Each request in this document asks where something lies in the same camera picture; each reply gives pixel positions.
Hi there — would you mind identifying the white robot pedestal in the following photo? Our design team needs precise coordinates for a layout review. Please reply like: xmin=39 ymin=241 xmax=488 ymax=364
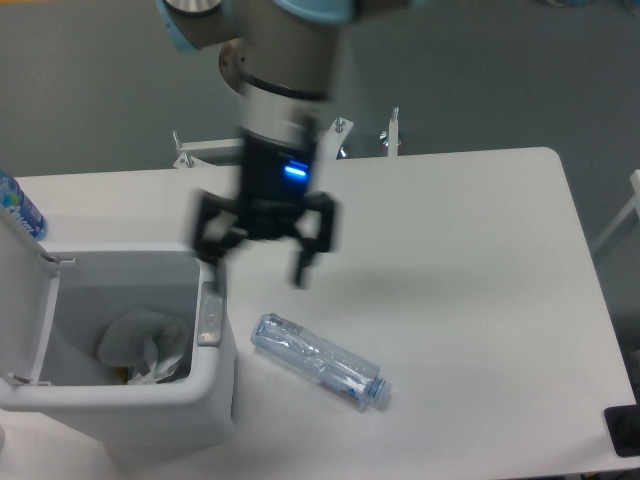
xmin=172 ymin=39 xmax=402 ymax=169

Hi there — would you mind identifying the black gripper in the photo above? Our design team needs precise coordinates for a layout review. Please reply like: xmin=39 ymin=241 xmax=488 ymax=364
xmin=189 ymin=126 xmax=339 ymax=293

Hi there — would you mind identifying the black clamp at table edge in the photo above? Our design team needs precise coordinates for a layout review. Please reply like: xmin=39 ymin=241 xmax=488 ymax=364
xmin=604 ymin=404 xmax=639 ymax=458

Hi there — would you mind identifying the blue labelled bottle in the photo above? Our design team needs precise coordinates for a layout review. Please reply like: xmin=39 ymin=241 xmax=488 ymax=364
xmin=1 ymin=171 xmax=48 ymax=241

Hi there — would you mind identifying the white frame at right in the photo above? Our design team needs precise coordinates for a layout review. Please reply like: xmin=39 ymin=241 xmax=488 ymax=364
xmin=591 ymin=170 xmax=639 ymax=264

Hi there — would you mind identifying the crushed clear plastic bottle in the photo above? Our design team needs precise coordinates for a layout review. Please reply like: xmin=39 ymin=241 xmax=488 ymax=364
xmin=250 ymin=313 xmax=392 ymax=410

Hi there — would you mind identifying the white wrapper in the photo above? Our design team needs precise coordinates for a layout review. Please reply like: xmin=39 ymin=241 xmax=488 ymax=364
xmin=96 ymin=306 xmax=192 ymax=385

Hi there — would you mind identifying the white plastic trash can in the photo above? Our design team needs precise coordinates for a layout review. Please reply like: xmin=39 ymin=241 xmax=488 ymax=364
xmin=1 ymin=212 xmax=237 ymax=452

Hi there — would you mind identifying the yellow white trash in bin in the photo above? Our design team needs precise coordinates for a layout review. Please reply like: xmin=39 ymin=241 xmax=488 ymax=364
xmin=113 ymin=367 xmax=131 ymax=385

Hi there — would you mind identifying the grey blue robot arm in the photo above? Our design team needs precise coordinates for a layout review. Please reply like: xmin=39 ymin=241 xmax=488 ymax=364
xmin=156 ymin=1 xmax=418 ymax=288

